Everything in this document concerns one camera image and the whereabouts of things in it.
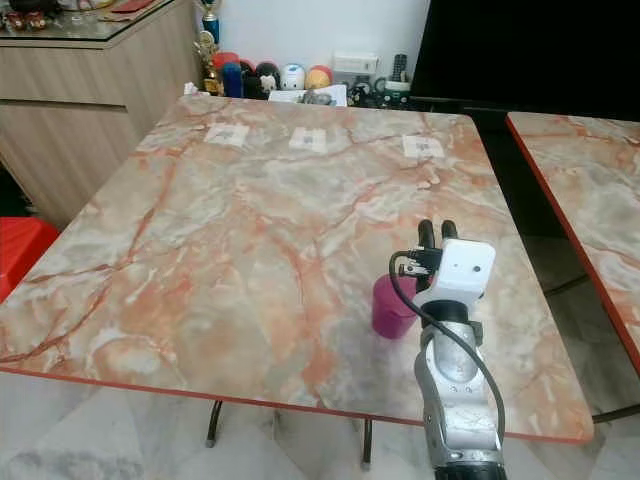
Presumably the purple plastic cup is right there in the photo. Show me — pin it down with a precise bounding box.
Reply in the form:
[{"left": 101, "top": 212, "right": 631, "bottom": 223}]
[{"left": 371, "top": 275, "right": 420, "bottom": 340}]

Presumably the white paper marker square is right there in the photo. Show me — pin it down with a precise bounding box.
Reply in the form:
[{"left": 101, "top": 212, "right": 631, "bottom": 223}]
[
  {"left": 205, "top": 122, "right": 250, "bottom": 148},
  {"left": 287, "top": 127, "right": 328, "bottom": 155},
  {"left": 401, "top": 135, "right": 447, "bottom": 161}
]

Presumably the marble pattern side table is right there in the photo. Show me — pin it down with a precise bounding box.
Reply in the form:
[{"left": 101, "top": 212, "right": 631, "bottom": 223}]
[{"left": 506, "top": 111, "right": 640, "bottom": 378}]

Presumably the dark green mug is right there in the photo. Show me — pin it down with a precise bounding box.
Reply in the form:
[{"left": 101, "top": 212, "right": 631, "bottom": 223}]
[{"left": 371, "top": 77, "right": 413, "bottom": 108}]

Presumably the red plastic stool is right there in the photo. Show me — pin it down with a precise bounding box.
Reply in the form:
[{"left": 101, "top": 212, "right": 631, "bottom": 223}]
[{"left": 0, "top": 215, "right": 67, "bottom": 304}]

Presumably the large marble pattern table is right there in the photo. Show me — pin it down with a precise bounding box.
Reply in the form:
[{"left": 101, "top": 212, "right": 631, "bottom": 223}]
[{"left": 0, "top": 93, "right": 596, "bottom": 445}]

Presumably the black metal table leg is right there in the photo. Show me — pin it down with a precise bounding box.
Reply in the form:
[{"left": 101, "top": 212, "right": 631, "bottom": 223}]
[
  {"left": 360, "top": 417, "right": 374, "bottom": 470},
  {"left": 206, "top": 399, "right": 226, "bottom": 448}
]

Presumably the orange round doll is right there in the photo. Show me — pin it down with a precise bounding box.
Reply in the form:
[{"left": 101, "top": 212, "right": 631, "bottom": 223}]
[{"left": 306, "top": 65, "right": 333, "bottom": 91}]

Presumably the black television screen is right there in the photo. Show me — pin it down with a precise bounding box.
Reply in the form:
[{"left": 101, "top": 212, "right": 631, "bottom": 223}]
[{"left": 409, "top": 0, "right": 640, "bottom": 112}]

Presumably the white round doll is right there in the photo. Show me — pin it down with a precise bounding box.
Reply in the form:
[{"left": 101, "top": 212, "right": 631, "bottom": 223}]
[{"left": 280, "top": 63, "right": 306, "bottom": 92}]

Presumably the black round doll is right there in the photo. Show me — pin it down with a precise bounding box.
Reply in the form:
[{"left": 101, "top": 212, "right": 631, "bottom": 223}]
[{"left": 253, "top": 62, "right": 282, "bottom": 97}]

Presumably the light wooden cabinet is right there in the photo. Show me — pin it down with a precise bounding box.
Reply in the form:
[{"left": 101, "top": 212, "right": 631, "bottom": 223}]
[{"left": 0, "top": 0, "right": 202, "bottom": 230}]

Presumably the gold trophy figure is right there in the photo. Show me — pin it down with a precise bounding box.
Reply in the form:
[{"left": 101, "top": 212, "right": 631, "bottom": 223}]
[{"left": 195, "top": 30, "right": 223, "bottom": 96}]

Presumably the blue and gold trophy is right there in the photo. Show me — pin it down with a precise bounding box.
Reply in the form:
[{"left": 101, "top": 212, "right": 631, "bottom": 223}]
[{"left": 198, "top": 0, "right": 223, "bottom": 44}]

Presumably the red flat case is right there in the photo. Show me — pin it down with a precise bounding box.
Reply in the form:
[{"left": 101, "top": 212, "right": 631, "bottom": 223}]
[{"left": 110, "top": 0, "right": 157, "bottom": 14}]

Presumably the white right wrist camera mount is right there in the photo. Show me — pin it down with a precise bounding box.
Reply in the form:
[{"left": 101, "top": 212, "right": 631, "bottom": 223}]
[{"left": 424, "top": 238, "right": 498, "bottom": 307}]

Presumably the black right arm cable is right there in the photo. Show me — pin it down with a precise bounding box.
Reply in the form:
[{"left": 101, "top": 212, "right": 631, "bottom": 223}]
[{"left": 389, "top": 250, "right": 505, "bottom": 451}]

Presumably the white wall power socket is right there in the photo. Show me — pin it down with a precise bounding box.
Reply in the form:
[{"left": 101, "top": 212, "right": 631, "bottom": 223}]
[{"left": 332, "top": 51, "right": 380, "bottom": 77}]

